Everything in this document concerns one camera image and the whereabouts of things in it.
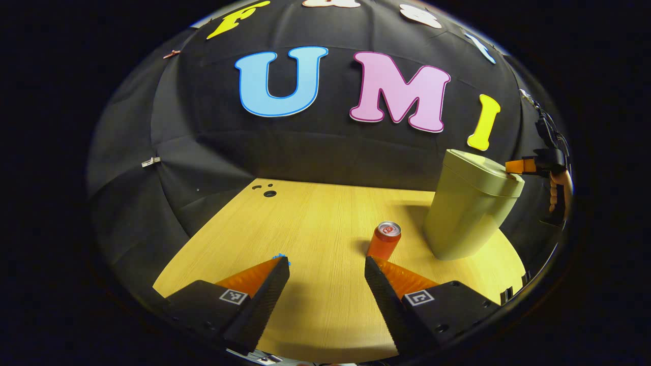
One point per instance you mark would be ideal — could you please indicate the copper cloth clip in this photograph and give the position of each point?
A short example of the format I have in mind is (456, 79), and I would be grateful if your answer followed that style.
(172, 53)

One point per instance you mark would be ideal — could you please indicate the blue paper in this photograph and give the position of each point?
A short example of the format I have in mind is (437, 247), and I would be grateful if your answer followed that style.
(281, 256)

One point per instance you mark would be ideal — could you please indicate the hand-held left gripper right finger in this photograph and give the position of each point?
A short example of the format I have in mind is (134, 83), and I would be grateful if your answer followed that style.
(381, 295)

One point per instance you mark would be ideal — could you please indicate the orange pop can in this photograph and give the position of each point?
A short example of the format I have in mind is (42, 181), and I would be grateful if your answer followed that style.
(384, 244)

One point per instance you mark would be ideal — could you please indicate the wooden desktop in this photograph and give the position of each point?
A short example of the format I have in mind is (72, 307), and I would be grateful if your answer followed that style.
(315, 229)

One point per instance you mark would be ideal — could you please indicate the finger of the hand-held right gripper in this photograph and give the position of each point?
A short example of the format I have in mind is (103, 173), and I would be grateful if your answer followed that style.
(521, 166)

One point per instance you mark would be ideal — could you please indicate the silver cloth clip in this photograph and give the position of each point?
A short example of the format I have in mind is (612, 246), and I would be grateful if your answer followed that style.
(151, 162)

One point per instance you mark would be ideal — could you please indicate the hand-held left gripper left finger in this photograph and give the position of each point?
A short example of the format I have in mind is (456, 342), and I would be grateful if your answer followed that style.
(269, 290)

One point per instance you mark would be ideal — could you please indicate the green desktop garbage bin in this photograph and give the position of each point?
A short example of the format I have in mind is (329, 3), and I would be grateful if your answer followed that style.
(468, 208)

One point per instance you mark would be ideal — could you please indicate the black backdrop cloth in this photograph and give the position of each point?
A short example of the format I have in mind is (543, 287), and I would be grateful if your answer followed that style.
(315, 147)

